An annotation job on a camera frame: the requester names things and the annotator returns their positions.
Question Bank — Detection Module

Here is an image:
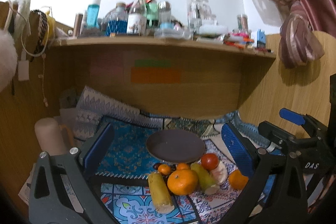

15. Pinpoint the clear plastic organizer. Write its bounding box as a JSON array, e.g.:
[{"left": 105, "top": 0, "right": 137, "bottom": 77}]
[{"left": 186, "top": 0, "right": 218, "bottom": 34}]

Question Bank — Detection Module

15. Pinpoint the dark round plate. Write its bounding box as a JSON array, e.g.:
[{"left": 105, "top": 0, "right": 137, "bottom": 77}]
[{"left": 146, "top": 129, "right": 205, "bottom": 164}]

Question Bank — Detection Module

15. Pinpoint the white charger with cable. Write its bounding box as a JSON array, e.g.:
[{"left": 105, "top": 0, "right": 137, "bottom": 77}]
[{"left": 7, "top": 0, "right": 51, "bottom": 82}]

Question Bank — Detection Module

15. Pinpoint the green sugarcane piece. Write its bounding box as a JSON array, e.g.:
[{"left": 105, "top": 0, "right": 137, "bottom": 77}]
[{"left": 190, "top": 162, "right": 220, "bottom": 195}]

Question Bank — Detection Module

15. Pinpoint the large orange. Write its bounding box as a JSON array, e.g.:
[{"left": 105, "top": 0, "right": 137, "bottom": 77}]
[{"left": 167, "top": 169, "right": 198, "bottom": 196}]

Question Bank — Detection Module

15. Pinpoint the pink sticky note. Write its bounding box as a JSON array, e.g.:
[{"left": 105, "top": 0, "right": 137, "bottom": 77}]
[{"left": 89, "top": 58, "right": 123, "bottom": 77}]

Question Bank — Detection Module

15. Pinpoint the white label bottle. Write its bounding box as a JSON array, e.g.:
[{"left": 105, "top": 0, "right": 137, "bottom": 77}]
[{"left": 126, "top": 0, "right": 147, "bottom": 36}]

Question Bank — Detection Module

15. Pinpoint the round blue glass bottle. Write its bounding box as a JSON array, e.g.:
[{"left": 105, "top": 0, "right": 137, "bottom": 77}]
[{"left": 105, "top": 2, "right": 128, "bottom": 36}]

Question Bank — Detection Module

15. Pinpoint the blue white small box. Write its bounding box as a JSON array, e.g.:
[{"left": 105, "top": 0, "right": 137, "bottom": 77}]
[{"left": 256, "top": 29, "right": 266, "bottom": 49}]

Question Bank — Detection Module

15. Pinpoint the wooden brush handle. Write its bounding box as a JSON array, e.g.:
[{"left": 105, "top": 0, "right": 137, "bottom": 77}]
[{"left": 60, "top": 124, "right": 75, "bottom": 147}]

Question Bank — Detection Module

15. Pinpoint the small tangerine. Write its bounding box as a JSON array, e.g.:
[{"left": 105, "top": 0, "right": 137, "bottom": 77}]
[
  {"left": 228, "top": 169, "right": 249, "bottom": 190},
  {"left": 176, "top": 162, "right": 190, "bottom": 170},
  {"left": 158, "top": 164, "right": 171, "bottom": 176}
]

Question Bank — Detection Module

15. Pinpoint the blue liquid bottle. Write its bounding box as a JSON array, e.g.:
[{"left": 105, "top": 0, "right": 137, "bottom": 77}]
[{"left": 87, "top": 0, "right": 101, "bottom": 28}]

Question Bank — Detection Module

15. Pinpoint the orange sticky note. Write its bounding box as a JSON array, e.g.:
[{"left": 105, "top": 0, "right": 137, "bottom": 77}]
[{"left": 130, "top": 67, "right": 181, "bottom": 84}]

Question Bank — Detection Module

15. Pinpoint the white cylinder roll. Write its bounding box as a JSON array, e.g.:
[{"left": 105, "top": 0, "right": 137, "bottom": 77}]
[{"left": 34, "top": 118, "right": 67, "bottom": 156}]

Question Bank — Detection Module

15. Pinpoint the green bottle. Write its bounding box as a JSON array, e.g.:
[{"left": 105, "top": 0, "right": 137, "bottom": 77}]
[{"left": 145, "top": 0, "right": 159, "bottom": 28}]

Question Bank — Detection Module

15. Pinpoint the white fluffy item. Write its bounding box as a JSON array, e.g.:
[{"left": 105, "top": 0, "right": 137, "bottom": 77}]
[{"left": 0, "top": 30, "right": 18, "bottom": 91}]

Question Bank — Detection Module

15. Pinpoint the yellow-green sugarcane piece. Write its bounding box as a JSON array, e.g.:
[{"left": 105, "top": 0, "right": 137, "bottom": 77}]
[{"left": 147, "top": 172, "right": 174, "bottom": 214}]

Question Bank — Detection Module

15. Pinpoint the green sticky note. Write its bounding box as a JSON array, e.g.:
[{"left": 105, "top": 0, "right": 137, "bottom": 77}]
[{"left": 134, "top": 59, "right": 171, "bottom": 68}]

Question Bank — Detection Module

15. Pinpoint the wooden shelf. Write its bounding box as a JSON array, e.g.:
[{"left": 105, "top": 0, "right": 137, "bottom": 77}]
[{"left": 46, "top": 36, "right": 276, "bottom": 119}]

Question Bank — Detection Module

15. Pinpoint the patterned blue cloth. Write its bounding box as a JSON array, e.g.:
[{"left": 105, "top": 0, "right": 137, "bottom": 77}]
[{"left": 59, "top": 85, "right": 284, "bottom": 224}]

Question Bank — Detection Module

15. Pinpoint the red tomato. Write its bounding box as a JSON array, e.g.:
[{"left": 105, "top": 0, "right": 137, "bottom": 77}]
[{"left": 201, "top": 153, "right": 219, "bottom": 171}]

